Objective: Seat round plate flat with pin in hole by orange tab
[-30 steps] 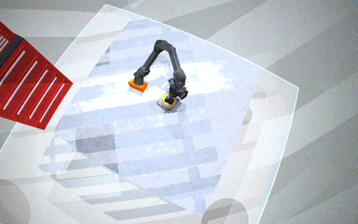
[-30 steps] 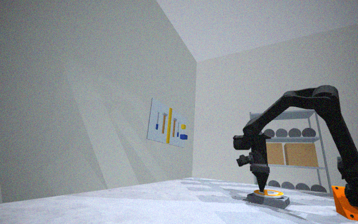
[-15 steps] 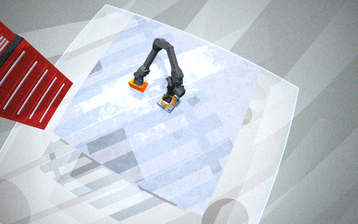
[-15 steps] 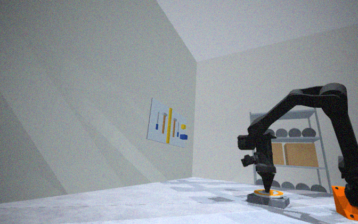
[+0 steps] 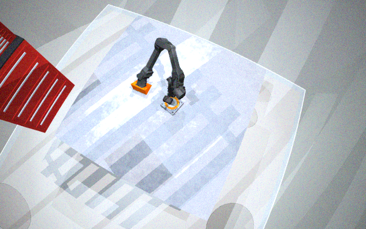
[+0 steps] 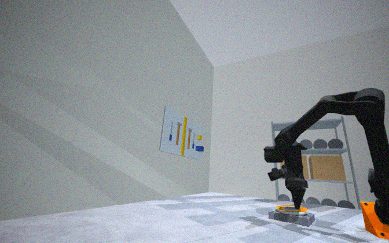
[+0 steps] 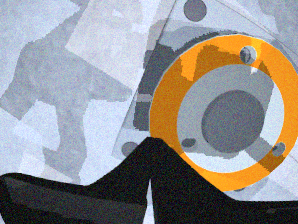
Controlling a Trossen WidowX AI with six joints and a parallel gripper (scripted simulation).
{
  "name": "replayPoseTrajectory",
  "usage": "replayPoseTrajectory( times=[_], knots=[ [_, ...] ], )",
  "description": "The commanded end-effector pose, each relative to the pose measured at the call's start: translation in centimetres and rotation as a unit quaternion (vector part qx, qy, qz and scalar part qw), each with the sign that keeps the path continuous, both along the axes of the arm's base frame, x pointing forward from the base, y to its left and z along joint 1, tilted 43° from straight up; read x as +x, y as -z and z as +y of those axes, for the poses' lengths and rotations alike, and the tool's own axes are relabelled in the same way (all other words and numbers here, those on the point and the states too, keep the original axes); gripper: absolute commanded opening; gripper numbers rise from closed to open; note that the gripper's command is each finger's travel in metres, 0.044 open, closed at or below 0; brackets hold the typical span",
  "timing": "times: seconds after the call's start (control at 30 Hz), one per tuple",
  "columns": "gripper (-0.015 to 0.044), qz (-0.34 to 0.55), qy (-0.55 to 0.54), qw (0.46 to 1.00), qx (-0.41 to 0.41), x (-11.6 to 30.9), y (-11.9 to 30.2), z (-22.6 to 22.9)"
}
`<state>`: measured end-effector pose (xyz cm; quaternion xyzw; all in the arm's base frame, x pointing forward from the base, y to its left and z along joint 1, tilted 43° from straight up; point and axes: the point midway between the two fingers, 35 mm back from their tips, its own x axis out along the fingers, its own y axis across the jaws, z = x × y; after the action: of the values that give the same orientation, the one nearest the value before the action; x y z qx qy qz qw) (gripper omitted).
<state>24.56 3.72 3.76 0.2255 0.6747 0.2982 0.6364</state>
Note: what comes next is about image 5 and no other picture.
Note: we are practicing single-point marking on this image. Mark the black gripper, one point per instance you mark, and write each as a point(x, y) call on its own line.
point(167, 98)

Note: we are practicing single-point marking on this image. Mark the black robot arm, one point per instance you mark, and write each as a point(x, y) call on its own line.
point(177, 75)

